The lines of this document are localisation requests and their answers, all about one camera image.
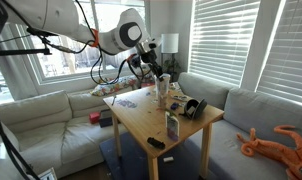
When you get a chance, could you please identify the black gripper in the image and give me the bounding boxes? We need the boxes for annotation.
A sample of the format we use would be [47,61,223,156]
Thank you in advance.
[136,49,165,79]

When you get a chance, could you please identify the stack of wooden blocks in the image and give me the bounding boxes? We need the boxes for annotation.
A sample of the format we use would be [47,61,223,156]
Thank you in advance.
[158,82,168,109]

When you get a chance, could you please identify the green house plant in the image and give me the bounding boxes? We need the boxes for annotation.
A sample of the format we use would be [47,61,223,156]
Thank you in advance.
[162,54,182,83]

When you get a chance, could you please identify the clear plastic container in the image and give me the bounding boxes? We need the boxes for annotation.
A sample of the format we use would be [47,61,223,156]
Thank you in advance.
[154,72,171,110]

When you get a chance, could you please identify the white floor lamp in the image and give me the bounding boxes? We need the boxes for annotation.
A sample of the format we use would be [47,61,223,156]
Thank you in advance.
[161,32,180,73]

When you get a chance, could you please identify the small patterned packet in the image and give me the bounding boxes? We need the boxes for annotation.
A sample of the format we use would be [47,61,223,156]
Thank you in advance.
[170,94,189,102]

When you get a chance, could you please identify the floral pillow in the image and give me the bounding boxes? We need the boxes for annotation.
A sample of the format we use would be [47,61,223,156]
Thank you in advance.
[90,74,149,98]

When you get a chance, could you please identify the colourful sticker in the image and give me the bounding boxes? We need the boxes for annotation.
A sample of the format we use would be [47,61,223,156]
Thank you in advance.
[115,98,139,110]

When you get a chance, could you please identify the wooden table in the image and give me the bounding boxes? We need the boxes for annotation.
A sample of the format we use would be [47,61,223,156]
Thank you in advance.
[103,83,225,180]

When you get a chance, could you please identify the black headphones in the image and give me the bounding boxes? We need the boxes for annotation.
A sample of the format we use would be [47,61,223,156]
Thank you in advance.
[179,98,208,120]

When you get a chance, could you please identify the wide white window blinds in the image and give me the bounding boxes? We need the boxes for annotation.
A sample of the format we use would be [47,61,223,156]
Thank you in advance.
[188,0,261,87]

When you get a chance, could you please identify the dark book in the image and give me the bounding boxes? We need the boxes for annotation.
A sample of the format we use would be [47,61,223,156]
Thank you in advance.
[98,109,114,129]

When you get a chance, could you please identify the black remote control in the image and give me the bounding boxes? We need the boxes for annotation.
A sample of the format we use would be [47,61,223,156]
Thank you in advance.
[147,136,166,150]

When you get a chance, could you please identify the small red box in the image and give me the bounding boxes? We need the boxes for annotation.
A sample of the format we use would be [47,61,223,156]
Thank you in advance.
[88,112,102,125]

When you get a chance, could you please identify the white framed window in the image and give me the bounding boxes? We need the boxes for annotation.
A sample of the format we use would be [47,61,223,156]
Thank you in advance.
[24,0,149,85]

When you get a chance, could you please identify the dark blue rug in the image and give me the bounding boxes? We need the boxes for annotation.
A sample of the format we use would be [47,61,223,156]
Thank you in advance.
[99,131,219,180]

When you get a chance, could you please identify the grey couch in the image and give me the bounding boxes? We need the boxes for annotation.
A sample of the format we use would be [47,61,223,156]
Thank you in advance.
[177,72,302,180]

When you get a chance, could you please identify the white leather couch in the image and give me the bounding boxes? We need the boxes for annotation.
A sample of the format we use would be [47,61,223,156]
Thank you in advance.
[0,89,129,179]

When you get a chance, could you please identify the narrow white window blinds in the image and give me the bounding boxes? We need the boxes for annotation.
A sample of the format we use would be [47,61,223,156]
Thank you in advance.
[256,0,302,106]

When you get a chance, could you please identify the orange octopus plush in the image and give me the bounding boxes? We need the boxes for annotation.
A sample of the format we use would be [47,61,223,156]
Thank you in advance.
[236,124,302,180]

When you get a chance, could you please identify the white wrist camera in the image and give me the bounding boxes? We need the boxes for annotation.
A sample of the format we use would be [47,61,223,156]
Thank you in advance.
[141,35,163,52]

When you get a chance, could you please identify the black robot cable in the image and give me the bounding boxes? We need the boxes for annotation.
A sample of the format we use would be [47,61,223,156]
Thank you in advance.
[24,0,150,86]

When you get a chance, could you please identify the white picture frame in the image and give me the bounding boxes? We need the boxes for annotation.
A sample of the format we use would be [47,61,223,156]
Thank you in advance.
[32,167,58,180]

